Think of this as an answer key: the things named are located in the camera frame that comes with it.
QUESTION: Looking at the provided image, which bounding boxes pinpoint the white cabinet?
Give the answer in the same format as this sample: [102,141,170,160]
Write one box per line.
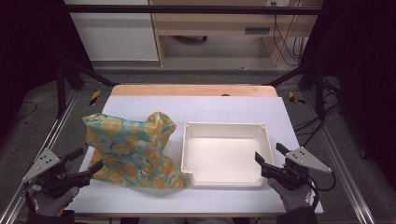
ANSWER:
[64,0,160,63]

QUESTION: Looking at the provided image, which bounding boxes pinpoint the black curtain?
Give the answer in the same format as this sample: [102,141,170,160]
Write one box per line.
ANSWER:
[306,0,396,190]
[0,0,92,138]

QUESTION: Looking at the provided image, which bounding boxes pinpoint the black metal crossbar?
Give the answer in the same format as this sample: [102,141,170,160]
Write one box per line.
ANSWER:
[60,4,325,16]

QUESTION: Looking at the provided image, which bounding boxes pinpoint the bundle of hanging cables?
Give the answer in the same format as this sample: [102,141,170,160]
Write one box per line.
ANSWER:
[292,36,309,64]

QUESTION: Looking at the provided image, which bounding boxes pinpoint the green orange-print cloth bag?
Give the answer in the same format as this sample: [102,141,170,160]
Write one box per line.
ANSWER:
[82,111,191,190]

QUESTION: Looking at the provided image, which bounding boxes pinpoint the black metal frame strut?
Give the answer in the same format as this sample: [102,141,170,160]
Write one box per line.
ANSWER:
[267,60,328,120]
[55,60,120,119]

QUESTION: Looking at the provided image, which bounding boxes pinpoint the black floor cables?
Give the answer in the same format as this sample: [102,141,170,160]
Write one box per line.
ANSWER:
[292,102,343,147]

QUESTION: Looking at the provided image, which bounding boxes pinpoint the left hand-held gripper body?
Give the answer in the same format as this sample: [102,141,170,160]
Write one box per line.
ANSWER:
[21,147,94,200]

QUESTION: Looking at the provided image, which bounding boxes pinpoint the person's right hand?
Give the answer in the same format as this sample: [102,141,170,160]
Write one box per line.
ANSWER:
[266,177,314,214]

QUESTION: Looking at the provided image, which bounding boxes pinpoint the person's left hand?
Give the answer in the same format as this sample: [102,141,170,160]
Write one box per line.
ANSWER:
[29,185,80,217]

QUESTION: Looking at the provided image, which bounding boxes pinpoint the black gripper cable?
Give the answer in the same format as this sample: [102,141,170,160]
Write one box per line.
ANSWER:
[307,170,338,213]

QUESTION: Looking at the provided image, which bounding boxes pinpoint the thin black floor cable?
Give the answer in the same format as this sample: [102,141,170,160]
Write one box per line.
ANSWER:
[15,101,38,120]

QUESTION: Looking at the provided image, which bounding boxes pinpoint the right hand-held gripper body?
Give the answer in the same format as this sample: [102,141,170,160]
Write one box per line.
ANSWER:
[262,147,332,191]

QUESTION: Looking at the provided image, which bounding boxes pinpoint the wooden desk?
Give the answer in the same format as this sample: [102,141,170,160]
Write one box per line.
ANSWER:
[148,0,325,68]

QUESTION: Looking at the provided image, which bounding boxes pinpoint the black hanging cable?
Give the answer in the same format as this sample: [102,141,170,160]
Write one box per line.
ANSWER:
[272,2,300,67]

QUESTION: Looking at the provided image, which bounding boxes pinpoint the white plastic tray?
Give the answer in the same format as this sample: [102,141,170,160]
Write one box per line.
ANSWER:
[180,121,276,189]

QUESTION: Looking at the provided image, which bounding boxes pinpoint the yellow and black tape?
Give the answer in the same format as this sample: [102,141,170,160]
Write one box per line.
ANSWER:
[89,90,103,106]
[288,91,306,105]

